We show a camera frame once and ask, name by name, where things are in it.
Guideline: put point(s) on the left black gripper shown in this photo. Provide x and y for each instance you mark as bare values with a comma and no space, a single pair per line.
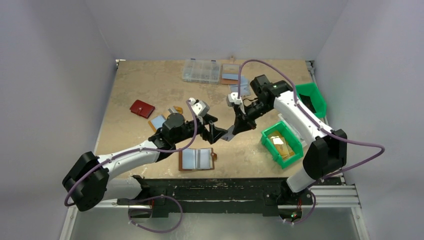
209,126

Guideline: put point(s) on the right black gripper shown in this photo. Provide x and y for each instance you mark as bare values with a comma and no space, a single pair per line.
242,117

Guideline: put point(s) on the brown leather card holder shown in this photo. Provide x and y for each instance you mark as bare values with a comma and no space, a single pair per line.
197,159

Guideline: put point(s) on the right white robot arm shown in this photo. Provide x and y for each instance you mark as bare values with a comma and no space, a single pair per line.
327,151

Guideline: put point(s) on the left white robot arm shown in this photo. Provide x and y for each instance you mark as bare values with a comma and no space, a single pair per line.
94,178

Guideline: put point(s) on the blue transparent card sleeve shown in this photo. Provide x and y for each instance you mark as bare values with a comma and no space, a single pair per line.
244,87

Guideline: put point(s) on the green bin with cards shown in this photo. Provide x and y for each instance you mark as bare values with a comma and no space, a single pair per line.
282,144

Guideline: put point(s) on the open brown card holder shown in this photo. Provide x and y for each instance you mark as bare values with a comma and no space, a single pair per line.
229,74

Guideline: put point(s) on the open tan card holder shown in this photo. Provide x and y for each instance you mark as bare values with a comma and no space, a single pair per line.
157,122

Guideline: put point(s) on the dark red card holder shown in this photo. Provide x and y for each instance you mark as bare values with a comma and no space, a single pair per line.
142,109

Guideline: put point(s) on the clear plastic organizer box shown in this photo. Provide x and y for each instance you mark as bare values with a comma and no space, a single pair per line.
201,71

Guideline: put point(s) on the white small bin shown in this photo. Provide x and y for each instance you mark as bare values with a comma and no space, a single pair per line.
293,130

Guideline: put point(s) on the green bin far right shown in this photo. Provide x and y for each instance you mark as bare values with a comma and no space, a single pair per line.
311,97

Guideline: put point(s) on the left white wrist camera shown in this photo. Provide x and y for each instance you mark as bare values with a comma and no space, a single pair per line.
199,107

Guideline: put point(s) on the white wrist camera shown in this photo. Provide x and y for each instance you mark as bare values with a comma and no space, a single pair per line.
235,101
199,107

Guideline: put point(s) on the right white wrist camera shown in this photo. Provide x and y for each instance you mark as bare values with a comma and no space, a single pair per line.
235,101

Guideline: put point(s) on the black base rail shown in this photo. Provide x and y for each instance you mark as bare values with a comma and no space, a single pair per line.
216,196

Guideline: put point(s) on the aluminium frame rail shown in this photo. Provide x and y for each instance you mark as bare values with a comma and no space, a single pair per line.
327,196

